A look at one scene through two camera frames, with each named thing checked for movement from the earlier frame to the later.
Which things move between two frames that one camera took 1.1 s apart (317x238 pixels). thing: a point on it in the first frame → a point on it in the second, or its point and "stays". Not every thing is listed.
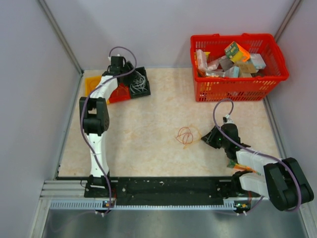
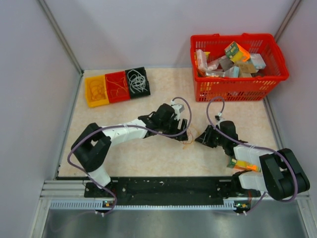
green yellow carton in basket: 236,53 stays
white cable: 139,84 stays
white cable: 138,83 stays
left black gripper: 129,80 → 183,126
